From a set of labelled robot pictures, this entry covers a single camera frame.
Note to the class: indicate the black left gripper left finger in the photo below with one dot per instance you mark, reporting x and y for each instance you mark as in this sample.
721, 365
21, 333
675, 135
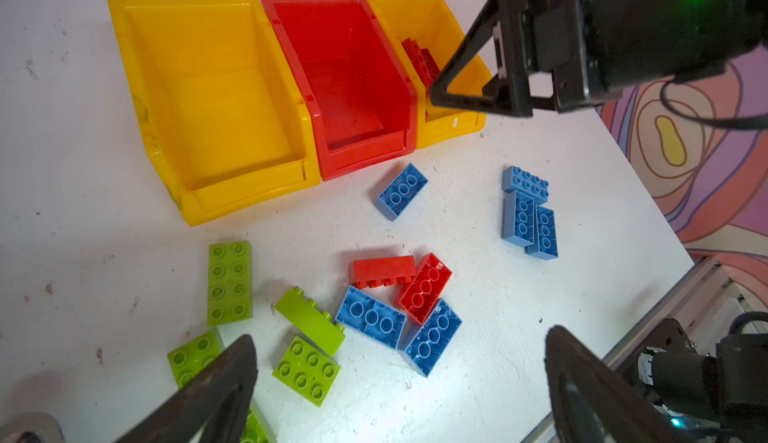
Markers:
213, 406

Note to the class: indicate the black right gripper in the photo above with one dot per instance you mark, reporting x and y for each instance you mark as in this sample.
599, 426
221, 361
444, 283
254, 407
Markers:
612, 29

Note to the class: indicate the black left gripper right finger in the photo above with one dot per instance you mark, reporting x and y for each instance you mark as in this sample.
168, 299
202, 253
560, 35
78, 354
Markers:
591, 402

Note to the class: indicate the red lego brick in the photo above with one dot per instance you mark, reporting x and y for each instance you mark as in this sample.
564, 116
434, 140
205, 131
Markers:
382, 272
417, 60
418, 298
432, 70

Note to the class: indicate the green lego brick long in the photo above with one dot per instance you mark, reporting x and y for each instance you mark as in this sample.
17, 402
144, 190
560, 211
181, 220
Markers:
229, 295

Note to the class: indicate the green lego brick front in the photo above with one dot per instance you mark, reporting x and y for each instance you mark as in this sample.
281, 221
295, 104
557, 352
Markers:
257, 430

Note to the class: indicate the blue lego brick right top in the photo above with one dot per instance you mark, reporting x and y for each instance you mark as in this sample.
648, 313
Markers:
516, 179

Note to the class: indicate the green square lego brick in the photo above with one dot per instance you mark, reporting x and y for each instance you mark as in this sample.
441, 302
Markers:
307, 371

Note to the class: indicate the yellow right plastic bin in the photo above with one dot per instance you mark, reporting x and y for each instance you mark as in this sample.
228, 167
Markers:
432, 25

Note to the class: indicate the yellow plastic bin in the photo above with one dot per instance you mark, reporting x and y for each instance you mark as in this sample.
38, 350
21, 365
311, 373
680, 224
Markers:
221, 116
432, 25

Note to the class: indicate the blue lego brick right left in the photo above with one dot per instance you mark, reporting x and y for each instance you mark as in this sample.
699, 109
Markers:
518, 219

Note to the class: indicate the red middle plastic bin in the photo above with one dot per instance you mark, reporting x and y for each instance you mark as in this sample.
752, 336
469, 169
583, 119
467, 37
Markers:
363, 104

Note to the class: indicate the blue lego brick near bins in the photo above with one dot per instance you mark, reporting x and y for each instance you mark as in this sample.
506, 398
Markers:
400, 192

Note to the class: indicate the blue lego brick right bottom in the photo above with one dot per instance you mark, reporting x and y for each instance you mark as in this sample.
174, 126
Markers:
544, 244

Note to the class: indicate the blue lego brick front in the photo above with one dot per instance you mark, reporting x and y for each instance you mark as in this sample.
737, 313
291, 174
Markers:
425, 344

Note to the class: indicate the blue lego brick center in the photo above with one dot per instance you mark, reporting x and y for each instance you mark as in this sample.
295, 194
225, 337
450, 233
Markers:
371, 317

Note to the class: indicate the yellow left plastic bin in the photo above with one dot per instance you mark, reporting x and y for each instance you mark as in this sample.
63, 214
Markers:
221, 116

